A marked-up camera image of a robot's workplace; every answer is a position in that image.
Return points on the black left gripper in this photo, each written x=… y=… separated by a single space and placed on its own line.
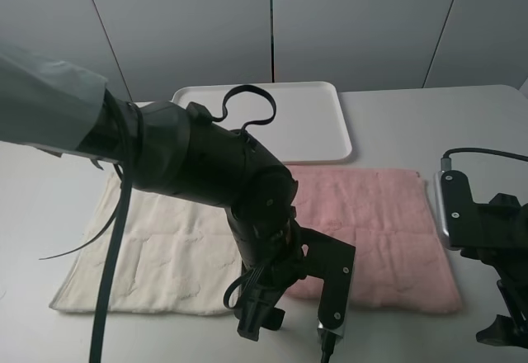
x=306 y=253

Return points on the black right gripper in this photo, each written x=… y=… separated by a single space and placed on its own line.
x=496 y=235

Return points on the cream white towel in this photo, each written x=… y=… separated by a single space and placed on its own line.
x=176 y=256

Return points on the pink towel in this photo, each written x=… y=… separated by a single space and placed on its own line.
x=399 y=262

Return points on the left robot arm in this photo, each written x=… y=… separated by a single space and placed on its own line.
x=182 y=152

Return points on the white plastic tray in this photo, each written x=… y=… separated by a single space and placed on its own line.
x=309 y=126

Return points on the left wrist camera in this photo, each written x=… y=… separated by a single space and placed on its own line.
x=334 y=300

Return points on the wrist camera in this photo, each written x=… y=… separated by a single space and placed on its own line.
x=453 y=200
x=334 y=300

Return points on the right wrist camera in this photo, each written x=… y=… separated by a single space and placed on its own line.
x=453 y=200

